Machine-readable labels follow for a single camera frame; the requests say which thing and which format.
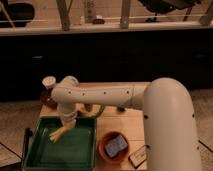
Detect terracotta bowl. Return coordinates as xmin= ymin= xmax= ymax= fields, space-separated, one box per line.
xmin=98 ymin=131 xmax=130 ymax=165

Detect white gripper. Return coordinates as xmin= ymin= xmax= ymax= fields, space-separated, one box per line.
xmin=49 ymin=103 xmax=77 ymax=142

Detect green plastic tray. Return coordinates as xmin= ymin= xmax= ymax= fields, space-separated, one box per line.
xmin=23 ymin=117 xmax=97 ymax=171

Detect small brown box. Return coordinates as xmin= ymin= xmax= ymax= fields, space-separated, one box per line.
xmin=128 ymin=146 xmax=146 ymax=169

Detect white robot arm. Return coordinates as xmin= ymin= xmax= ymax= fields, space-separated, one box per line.
xmin=51 ymin=77 xmax=202 ymax=171

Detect blue sponge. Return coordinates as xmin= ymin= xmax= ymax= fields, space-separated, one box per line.
xmin=105 ymin=135 xmax=128 ymax=158

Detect white cup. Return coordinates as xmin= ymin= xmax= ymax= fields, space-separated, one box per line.
xmin=42 ymin=76 xmax=56 ymax=89

